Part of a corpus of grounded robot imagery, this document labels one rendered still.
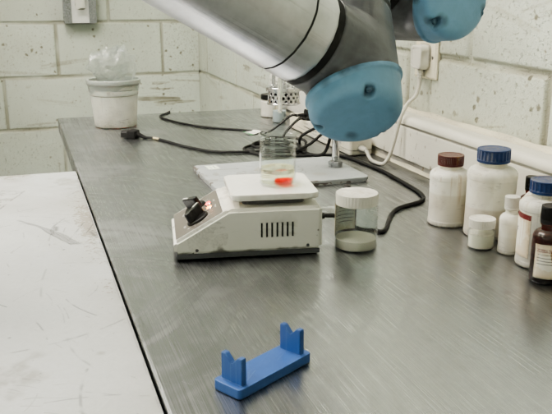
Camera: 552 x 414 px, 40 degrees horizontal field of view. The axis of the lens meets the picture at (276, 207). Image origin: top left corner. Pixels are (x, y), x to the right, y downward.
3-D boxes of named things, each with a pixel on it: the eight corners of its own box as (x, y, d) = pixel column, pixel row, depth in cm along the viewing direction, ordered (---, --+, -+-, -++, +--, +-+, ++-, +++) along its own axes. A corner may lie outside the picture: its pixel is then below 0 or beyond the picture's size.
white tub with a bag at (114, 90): (116, 131, 195) (111, 47, 189) (77, 126, 202) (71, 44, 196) (154, 124, 206) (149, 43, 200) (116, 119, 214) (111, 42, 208)
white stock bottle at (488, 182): (504, 244, 108) (512, 154, 104) (455, 236, 112) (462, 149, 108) (518, 232, 114) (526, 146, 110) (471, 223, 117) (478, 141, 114)
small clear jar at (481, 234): (485, 241, 109) (486, 213, 108) (499, 250, 106) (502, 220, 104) (461, 244, 108) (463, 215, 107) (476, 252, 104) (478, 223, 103)
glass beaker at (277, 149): (270, 193, 103) (270, 134, 100) (251, 185, 107) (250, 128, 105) (307, 187, 106) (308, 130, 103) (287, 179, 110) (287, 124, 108)
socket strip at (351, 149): (349, 156, 166) (350, 136, 164) (288, 126, 202) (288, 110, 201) (372, 154, 167) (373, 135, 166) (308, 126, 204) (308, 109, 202)
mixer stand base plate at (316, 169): (216, 194, 135) (216, 188, 134) (191, 170, 153) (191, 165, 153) (370, 181, 144) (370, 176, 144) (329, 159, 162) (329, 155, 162)
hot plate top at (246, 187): (231, 202, 100) (230, 195, 100) (223, 180, 111) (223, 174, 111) (319, 198, 102) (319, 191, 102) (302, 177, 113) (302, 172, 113)
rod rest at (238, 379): (240, 401, 67) (239, 364, 66) (213, 388, 69) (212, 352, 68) (311, 361, 74) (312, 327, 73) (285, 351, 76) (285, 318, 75)
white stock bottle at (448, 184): (451, 231, 114) (455, 160, 111) (419, 222, 118) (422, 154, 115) (475, 223, 118) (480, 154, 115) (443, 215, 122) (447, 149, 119)
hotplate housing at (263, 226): (174, 263, 101) (172, 204, 98) (172, 233, 113) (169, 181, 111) (338, 254, 104) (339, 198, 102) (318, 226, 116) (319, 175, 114)
